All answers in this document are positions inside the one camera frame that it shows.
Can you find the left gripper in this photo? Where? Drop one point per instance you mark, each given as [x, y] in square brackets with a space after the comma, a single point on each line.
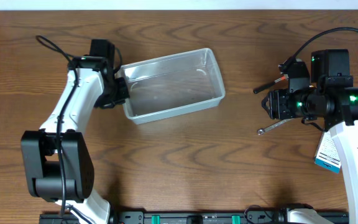
[120, 92]

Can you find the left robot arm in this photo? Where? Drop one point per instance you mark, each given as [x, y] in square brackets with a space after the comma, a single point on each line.
[57, 163]

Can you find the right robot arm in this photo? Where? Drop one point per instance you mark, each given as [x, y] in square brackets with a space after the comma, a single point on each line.
[325, 90]

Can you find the white blue card package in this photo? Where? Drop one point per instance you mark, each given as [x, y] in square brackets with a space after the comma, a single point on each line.
[326, 155]

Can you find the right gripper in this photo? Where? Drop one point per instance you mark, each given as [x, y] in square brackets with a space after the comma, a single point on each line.
[278, 101]

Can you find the silver combination wrench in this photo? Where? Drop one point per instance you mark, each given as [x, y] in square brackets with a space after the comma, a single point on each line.
[262, 131]

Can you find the clear plastic container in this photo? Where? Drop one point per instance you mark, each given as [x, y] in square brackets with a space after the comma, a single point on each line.
[172, 85]

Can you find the small hammer black handle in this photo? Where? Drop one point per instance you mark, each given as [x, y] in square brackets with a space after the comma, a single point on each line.
[268, 85]

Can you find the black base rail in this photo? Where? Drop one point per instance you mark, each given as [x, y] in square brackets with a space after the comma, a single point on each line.
[188, 218]

